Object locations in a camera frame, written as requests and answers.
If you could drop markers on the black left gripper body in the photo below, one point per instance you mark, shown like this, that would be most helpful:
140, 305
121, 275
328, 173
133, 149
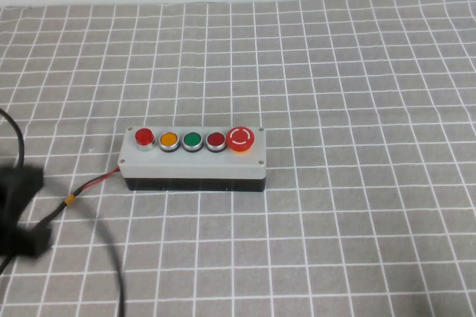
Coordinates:
8, 216

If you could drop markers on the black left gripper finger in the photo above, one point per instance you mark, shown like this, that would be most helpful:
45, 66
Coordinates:
28, 181
35, 242

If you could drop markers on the dark red push button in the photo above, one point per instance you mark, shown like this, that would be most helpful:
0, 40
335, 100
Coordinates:
215, 140

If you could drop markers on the yellow push button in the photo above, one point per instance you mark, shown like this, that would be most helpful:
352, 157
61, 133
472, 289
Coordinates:
168, 140

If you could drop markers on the green push button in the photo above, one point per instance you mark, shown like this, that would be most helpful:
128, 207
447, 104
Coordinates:
192, 140

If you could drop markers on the red mushroom emergency stop button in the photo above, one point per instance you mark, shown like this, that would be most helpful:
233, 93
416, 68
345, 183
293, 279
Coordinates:
240, 138

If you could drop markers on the red indicator lamp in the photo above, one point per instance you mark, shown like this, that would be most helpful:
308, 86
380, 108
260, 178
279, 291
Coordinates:
144, 137

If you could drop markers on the grey checkered tablecloth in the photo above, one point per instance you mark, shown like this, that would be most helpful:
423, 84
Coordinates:
334, 146

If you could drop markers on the grey and black switch box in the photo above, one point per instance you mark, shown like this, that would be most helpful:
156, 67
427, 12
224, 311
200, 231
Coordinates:
193, 166

